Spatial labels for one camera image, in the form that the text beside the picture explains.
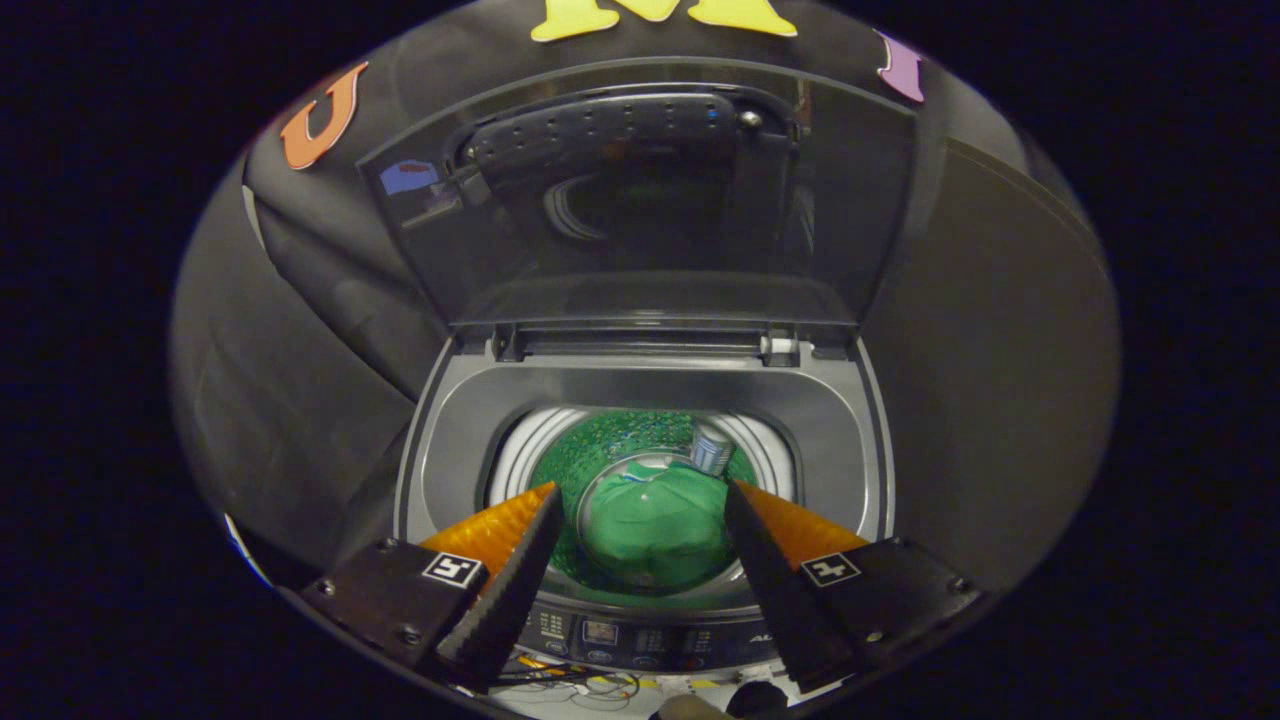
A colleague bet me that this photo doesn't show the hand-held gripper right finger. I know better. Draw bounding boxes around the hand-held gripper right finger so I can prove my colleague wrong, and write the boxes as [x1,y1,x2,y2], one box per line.
[722,480,989,693]

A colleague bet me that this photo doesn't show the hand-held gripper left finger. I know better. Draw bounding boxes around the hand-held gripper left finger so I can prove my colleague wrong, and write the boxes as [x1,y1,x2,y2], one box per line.
[298,481,566,693]

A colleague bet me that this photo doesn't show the green polo shirt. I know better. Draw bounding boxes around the green polo shirt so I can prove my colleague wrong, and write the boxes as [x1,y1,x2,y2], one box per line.
[583,462,738,591]

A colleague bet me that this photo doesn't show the grey washing machine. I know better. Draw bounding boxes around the grey washing machine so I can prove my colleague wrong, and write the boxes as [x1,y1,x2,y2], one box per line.
[395,322,897,675]

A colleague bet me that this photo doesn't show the dark washing machine lid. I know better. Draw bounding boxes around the dark washing machine lid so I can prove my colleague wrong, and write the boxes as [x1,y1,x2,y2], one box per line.
[357,58,919,331]

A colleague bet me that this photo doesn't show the black backdrop cloth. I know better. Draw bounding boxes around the black backdrop cloth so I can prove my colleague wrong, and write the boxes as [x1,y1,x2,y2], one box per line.
[168,0,1061,591]

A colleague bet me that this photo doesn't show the thin black cables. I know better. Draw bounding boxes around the thin black cables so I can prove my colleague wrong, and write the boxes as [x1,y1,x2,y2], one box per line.
[495,655,723,703]

